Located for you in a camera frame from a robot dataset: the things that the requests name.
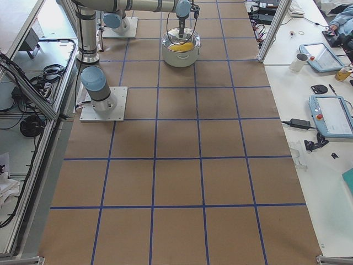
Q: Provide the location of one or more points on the black plastic bracket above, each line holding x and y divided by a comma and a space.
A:
321, 141

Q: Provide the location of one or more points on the black power adapter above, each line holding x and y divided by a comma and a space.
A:
299, 123

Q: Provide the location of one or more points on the upper teach pendant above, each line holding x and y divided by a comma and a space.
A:
324, 58

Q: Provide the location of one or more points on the black round disc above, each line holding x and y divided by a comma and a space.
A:
319, 89

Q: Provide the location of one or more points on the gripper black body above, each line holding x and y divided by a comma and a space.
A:
181, 22

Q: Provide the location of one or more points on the grey electrical box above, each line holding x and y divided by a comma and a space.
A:
30, 44

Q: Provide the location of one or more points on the aluminium frame post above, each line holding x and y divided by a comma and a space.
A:
274, 27

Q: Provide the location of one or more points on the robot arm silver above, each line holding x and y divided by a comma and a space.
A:
117, 21
95, 20

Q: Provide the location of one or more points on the white cloth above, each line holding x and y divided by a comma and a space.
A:
9, 188

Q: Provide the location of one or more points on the teal folder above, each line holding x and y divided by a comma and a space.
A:
348, 178

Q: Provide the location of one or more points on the yellow corn cob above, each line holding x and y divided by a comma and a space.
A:
182, 48

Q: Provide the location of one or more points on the white mug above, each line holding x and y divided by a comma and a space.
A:
299, 61

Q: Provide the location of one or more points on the lower teach pendant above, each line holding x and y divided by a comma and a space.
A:
331, 116

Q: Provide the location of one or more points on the black laptop charger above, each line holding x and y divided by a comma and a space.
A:
262, 15

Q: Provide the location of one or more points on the yellow drink can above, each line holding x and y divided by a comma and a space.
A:
343, 73

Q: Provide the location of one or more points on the clear plastic holder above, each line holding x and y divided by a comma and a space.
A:
297, 154

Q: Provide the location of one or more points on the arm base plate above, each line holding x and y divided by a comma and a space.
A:
131, 33
110, 109

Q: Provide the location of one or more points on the teach pendant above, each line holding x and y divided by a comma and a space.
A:
331, 116
324, 58

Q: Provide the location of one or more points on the small black clip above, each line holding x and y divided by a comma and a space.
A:
334, 155

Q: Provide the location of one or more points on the light green steel pot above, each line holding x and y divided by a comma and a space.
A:
180, 59

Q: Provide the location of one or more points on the white keyboard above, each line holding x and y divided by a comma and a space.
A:
295, 10

